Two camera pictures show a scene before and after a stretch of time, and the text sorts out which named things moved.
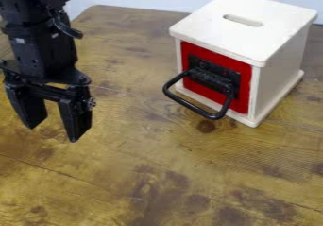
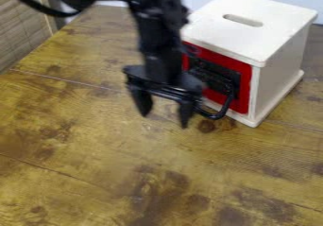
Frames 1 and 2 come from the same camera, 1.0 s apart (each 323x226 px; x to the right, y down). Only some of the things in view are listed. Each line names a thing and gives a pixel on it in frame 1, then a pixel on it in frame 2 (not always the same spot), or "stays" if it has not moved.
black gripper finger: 78,112 → 188,107
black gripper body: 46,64 → 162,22
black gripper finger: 31,107 → 144,100
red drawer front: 209,92 stays
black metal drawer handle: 214,74 stays
